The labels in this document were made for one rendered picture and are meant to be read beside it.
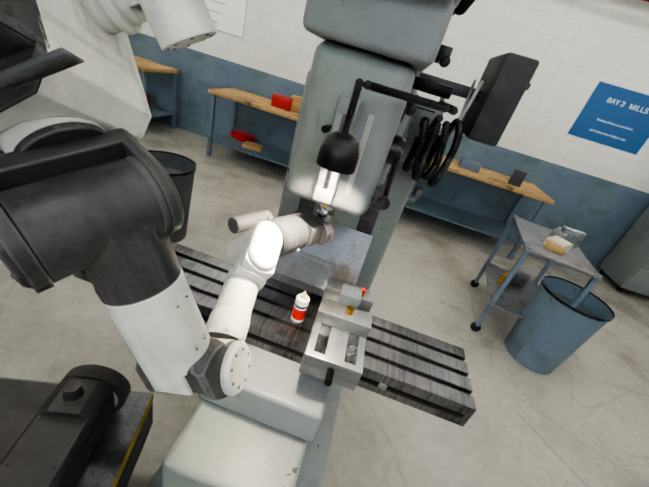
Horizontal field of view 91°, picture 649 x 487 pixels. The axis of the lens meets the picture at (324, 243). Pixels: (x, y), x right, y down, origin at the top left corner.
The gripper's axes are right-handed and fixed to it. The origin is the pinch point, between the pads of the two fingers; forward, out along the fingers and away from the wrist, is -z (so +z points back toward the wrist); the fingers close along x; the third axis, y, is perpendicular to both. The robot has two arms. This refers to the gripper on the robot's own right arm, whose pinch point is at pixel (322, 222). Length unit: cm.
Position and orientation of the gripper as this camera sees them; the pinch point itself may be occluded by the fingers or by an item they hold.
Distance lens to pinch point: 85.1
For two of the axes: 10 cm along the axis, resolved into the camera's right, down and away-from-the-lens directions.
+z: -6.0, 2.4, -7.6
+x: -7.6, -4.8, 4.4
